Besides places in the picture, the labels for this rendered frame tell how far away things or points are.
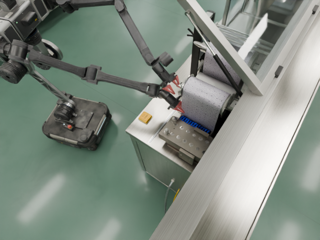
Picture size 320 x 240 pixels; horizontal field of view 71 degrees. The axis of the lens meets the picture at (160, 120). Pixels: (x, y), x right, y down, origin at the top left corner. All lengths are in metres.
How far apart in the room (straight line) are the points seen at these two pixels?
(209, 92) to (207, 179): 0.67
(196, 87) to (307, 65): 0.54
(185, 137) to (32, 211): 1.80
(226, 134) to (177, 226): 0.30
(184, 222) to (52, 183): 2.16
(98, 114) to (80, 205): 0.93
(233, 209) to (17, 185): 2.36
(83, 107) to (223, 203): 2.07
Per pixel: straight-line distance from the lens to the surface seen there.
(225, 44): 0.77
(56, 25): 4.33
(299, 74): 1.28
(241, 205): 0.89
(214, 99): 1.23
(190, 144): 1.39
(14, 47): 1.45
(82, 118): 2.56
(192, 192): 0.65
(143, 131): 1.58
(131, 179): 2.41
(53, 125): 2.67
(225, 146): 0.70
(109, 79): 1.40
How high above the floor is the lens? 2.28
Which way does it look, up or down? 59 degrees down
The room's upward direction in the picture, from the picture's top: 6 degrees counter-clockwise
